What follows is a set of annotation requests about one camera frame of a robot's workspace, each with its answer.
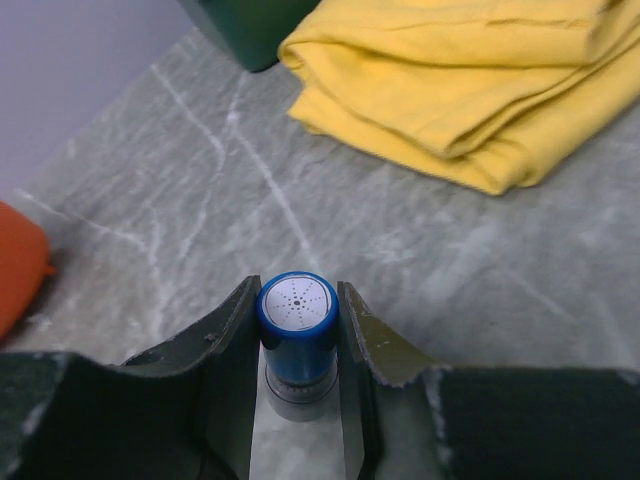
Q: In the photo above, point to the blue grey cylinder cap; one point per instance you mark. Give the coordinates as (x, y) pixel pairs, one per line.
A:
(298, 318)

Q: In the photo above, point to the green compartment tray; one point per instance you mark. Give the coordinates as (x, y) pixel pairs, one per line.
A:
(248, 31)

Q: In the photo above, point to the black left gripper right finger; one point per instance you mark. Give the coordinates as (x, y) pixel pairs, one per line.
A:
(405, 415)

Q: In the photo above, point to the orange round desk organizer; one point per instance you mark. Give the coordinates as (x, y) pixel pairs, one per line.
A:
(25, 263)

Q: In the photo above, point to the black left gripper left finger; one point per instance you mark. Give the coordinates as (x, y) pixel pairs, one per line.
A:
(183, 409)

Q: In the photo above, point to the yellow folded cloth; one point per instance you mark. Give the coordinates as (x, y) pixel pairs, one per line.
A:
(491, 95)

